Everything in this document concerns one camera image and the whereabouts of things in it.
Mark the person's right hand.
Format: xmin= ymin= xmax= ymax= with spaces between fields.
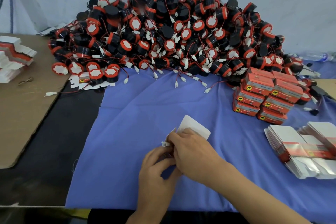
xmin=168 ymin=128 xmax=230 ymax=186

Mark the person's left hand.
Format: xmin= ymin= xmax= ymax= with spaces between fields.
xmin=138 ymin=145 xmax=183 ymax=218

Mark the orange white paper box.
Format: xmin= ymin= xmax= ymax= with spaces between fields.
xmin=269 ymin=79 xmax=304 ymax=104
xmin=256 ymin=108 xmax=288 ymax=125
xmin=235 ymin=87 xmax=266 ymax=107
xmin=244 ymin=71 xmax=275 ymax=96
xmin=232 ymin=107 xmax=260 ymax=117
xmin=168 ymin=115 xmax=211 ymax=148
xmin=262 ymin=97 xmax=295 ymax=115
xmin=233 ymin=104 xmax=261 ymax=114
xmin=273 ymin=71 xmax=300 ymax=84
xmin=249 ymin=67 xmax=276 ymax=78
xmin=234 ymin=99 xmax=263 ymax=111

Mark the stack of paper boxes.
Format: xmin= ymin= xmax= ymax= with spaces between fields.
xmin=0 ymin=36 xmax=37 ymax=84
xmin=264 ymin=121 xmax=336 ymax=180

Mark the pile of black red buzzers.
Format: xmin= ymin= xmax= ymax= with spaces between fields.
xmin=48 ymin=0 xmax=321 ymax=93

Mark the person's left forearm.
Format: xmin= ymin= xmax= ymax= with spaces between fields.
xmin=126 ymin=208 xmax=169 ymax=224

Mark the person's right forearm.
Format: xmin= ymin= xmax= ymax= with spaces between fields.
xmin=210 ymin=163 xmax=310 ymax=224

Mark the blue cloth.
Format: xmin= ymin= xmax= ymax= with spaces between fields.
xmin=65 ymin=61 xmax=336 ymax=224

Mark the clear plastic bottle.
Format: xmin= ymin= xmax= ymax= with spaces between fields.
xmin=302 ymin=52 xmax=331 ymax=63

